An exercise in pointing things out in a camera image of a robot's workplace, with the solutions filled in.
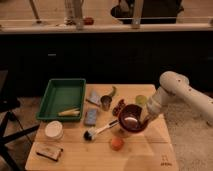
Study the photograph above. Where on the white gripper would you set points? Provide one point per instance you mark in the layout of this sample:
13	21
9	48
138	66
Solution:
156	103

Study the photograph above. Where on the orange ball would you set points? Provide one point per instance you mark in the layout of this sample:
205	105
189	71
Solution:
116	143

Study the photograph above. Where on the dark red bowl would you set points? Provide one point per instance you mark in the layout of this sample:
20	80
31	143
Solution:
130	119

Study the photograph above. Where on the white round container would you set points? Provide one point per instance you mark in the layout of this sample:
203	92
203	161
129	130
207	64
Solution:
54	130

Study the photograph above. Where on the black office chair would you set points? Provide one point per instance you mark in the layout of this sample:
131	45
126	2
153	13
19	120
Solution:
10	116

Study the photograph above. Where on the white handled dish brush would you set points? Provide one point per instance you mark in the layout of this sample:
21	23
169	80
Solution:
90	134

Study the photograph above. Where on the red object on counter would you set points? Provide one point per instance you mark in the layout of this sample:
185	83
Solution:
88	21

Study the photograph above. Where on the green plastic cup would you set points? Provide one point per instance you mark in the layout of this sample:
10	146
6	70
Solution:
140	100

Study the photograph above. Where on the green plastic tray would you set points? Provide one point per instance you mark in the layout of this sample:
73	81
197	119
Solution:
61	95

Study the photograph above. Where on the metal cup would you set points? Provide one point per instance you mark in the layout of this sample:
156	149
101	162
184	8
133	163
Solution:
106	102

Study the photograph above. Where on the grey blue cloth piece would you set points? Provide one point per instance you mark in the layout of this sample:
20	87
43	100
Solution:
94	98

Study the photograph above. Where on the person in dark clothes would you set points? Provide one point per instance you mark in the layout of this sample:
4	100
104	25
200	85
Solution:
153	11

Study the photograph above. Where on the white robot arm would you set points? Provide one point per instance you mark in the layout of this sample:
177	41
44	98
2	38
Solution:
172	85

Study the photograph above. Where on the yellow corn toy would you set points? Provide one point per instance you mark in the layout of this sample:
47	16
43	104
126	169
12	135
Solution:
71	112

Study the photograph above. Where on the green pepper toy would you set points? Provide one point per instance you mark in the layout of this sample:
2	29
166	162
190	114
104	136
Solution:
113	92

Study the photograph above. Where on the blue sponge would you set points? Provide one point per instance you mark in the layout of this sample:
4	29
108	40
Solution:
90	117

